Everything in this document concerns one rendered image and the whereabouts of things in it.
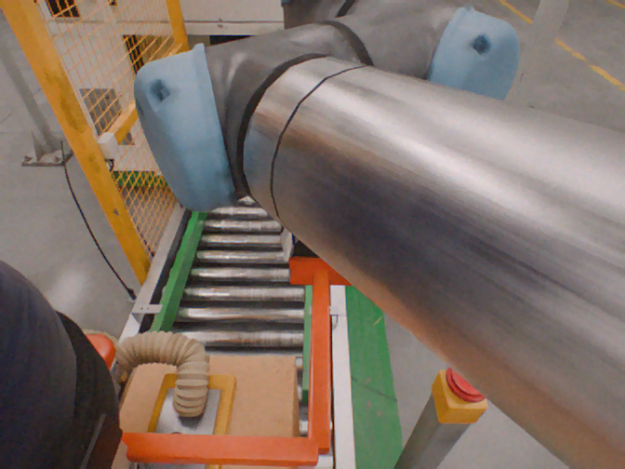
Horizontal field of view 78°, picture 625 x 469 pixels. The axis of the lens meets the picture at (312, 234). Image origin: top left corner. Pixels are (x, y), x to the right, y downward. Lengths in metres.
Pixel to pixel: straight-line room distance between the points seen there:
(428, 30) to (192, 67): 0.14
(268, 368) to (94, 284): 1.74
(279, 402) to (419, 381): 1.19
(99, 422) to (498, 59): 0.33
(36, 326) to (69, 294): 2.14
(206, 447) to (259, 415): 0.34
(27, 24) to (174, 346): 0.86
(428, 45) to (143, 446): 0.40
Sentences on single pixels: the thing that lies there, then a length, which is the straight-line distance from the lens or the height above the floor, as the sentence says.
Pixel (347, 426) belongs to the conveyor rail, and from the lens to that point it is 1.11.
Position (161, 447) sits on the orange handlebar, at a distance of 0.42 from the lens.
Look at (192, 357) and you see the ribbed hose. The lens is 0.53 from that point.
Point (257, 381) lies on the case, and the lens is 0.77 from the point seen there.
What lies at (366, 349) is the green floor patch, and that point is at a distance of 1.89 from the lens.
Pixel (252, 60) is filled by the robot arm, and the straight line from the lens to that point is 0.18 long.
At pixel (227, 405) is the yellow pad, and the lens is 0.55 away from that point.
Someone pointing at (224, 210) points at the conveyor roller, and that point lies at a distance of 1.72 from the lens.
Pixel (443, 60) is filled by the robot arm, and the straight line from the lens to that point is 0.24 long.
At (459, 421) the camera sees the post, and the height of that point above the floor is 0.94.
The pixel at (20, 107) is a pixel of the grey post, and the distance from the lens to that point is 3.48.
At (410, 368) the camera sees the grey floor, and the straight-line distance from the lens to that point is 1.88.
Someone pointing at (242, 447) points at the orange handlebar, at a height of 1.25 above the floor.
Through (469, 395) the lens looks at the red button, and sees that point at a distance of 0.70.
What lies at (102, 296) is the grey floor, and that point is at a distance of 2.32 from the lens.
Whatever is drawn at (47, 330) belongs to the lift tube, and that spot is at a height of 1.44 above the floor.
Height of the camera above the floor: 1.64
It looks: 44 degrees down
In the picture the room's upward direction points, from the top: straight up
